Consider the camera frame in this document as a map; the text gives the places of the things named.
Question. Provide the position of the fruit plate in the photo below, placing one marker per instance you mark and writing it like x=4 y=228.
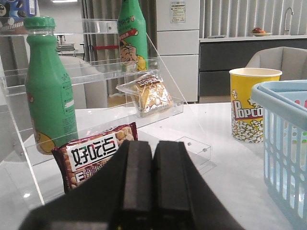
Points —
x=259 y=32

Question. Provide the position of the maroon cracker snack packet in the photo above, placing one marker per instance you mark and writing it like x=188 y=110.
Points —
x=78 y=160

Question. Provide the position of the clear acrylic display shelf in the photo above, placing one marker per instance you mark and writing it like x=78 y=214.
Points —
x=34 y=178

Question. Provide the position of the white cabinet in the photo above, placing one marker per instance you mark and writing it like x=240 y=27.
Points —
x=178 y=24

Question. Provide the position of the green cartoon bottle far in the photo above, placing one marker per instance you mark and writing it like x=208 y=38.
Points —
x=132 y=37

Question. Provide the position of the light blue plastic basket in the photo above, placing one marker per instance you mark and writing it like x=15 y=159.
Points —
x=285 y=145

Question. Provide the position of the blue cookie box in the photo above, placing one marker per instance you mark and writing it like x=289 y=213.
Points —
x=13 y=13

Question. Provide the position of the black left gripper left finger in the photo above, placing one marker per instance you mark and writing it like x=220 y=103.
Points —
x=117 y=197

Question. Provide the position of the yellow popcorn bucket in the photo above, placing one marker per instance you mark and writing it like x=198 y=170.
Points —
x=247 y=115

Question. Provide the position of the green bottle near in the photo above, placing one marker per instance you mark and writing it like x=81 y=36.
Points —
x=48 y=88

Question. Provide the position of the grey armchair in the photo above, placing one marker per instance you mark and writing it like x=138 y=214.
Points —
x=292 y=62

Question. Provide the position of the silver faucet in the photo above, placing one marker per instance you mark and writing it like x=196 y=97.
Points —
x=287 y=20

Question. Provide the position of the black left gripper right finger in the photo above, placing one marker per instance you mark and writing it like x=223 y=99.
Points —
x=182 y=199

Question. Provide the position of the packaged bread slice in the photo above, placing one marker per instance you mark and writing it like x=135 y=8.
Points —
x=148 y=93

